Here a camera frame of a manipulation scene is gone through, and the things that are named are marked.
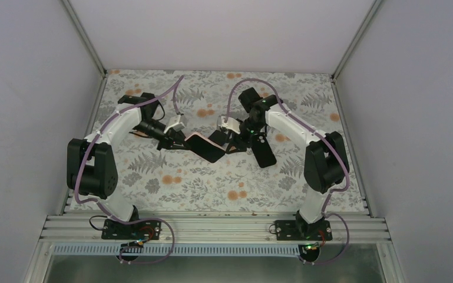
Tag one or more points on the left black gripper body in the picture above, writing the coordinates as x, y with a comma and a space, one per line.
144, 127

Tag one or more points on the black phone case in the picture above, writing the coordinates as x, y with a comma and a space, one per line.
262, 150

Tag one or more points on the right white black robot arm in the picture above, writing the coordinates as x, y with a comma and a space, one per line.
325, 163

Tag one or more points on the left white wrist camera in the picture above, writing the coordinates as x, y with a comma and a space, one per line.
176, 123

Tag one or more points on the floral patterned table mat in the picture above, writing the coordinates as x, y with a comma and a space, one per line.
179, 180

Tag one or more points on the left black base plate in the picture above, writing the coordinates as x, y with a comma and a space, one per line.
142, 231

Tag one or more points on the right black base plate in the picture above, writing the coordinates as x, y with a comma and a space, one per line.
292, 230

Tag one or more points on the aluminium rail frame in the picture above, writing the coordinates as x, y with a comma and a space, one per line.
221, 228

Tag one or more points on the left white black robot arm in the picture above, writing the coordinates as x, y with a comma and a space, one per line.
91, 168

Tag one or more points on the black phone with pink edge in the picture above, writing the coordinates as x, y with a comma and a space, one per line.
204, 147

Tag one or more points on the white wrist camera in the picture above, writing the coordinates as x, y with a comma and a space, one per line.
228, 123
176, 123

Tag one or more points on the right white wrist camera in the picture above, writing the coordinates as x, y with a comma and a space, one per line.
228, 123

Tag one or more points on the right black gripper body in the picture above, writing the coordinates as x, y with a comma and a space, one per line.
257, 126

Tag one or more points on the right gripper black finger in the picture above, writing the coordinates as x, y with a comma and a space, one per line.
236, 147
219, 137

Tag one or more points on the slotted grey cable duct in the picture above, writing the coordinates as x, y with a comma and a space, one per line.
180, 249

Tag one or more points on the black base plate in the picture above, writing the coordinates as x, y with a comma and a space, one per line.
142, 231
292, 230

